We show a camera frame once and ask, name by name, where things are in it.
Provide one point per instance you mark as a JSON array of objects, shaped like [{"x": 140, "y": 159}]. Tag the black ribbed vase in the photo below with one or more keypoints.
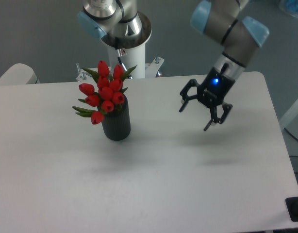
[{"x": 116, "y": 125}]

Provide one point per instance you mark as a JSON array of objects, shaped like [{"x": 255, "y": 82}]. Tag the blue plastic bag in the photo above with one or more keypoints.
[{"x": 290, "y": 7}]

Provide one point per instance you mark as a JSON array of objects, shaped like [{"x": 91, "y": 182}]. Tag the white rounded chair part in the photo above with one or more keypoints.
[{"x": 19, "y": 74}]

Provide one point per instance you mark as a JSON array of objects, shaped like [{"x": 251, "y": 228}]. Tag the red tulip bouquet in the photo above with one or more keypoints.
[{"x": 109, "y": 97}]

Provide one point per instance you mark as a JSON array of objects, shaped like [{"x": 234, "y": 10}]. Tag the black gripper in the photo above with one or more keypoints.
[{"x": 211, "y": 93}]

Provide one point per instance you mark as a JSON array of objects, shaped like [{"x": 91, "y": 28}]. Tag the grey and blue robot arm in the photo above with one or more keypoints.
[{"x": 216, "y": 19}]

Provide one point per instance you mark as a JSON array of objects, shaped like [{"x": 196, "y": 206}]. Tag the black box at table edge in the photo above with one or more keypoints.
[{"x": 292, "y": 207}]

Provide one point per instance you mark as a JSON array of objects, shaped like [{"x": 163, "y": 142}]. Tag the white furniture piece right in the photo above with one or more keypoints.
[{"x": 289, "y": 116}]

